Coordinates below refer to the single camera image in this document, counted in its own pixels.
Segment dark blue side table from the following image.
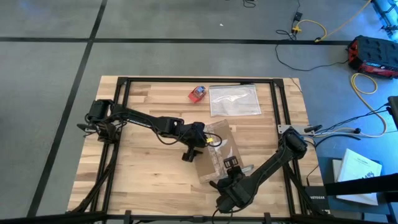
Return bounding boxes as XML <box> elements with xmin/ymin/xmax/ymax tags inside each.
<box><xmin>313</xmin><ymin>136</ymin><xmax>398</xmax><ymax>224</ymax></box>

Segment black chair edge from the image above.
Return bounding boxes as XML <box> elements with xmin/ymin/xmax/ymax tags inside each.
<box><xmin>387</xmin><ymin>95</ymin><xmax>398</xmax><ymax>129</ymax></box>

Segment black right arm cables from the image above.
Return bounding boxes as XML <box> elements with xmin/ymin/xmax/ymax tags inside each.
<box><xmin>303</xmin><ymin>104</ymin><xmax>389</xmax><ymax>147</ymax></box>

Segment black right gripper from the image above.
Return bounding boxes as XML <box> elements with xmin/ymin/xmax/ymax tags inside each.
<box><xmin>216</xmin><ymin>156</ymin><xmax>259</xmax><ymax>214</ymax></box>

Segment black floor cable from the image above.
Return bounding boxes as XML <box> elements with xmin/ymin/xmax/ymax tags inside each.
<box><xmin>275</xmin><ymin>29</ymin><xmax>349</xmax><ymax>72</ymax></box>

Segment red and black tool case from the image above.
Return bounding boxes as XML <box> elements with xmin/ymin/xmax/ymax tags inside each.
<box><xmin>347</xmin><ymin>34</ymin><xmax>398</xmax><ymax>79</ymax></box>

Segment white book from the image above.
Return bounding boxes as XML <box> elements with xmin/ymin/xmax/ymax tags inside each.
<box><xmin>331</xmin><ymin>148</ymin><xmax>382</xmax><ymax>206</ymax></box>

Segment clear plastic zip pouch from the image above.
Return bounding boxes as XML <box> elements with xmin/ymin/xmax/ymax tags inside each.
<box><xmin>208</xmin><ymin>83</ymin><xmax>262</xmax><ymax>118</ymax></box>

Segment black Netgear box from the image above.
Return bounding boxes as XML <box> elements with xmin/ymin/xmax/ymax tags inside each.
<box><xmin>304</xmin><ymin>185</ymin><xmax>330</xmax><ymax>210</ymax></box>

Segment coiled yellow floor cable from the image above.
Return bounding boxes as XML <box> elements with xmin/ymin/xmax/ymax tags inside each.
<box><xmin>350</xmin><ymin>72</ymin><xmax>388</xmax><ymax>138</ymax></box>

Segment brown taped cardboard box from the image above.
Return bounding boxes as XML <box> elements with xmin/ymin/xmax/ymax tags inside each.
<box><xmin>193</xmin><ymin>119</ymin><xmax>251</xmax><ymax>184</ymax></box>

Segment pale blue metal stand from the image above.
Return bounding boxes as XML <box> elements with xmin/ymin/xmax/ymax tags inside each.
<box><xmin>371</xmin><ymin>0</ymin><xmax>398</xmax><ymax>34</ymax></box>

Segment yellow floor cable with plug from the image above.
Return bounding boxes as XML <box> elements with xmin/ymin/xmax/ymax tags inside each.
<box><xmin>291</xmin><ymin>0</ymin><xmax>373</xmax><ymax>44</ymax></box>

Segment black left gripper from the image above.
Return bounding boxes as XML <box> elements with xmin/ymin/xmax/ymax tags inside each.
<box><xmin>178</xmin><ymin>121</ymin><xmax>208</xmax><ymax>162</ymax></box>

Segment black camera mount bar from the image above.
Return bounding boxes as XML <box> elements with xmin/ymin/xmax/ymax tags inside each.
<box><xmin>323</xmin><ymin>172</ymin><xmax>398</xmax><ymax>197</ymax></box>

